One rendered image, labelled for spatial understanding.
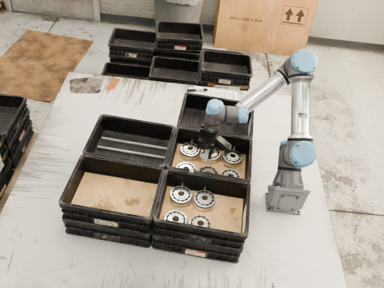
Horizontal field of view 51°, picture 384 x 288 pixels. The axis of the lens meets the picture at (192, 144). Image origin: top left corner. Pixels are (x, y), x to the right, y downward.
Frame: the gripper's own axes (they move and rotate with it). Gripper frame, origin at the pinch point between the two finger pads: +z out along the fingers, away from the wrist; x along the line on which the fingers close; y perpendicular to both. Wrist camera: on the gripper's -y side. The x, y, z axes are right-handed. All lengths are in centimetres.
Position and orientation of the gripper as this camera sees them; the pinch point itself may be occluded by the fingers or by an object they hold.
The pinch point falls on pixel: (210, 158)
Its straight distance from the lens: 205.2
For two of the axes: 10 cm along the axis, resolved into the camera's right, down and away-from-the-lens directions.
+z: -0.9, 7.1, 6.9
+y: -9.7, -2.1, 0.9
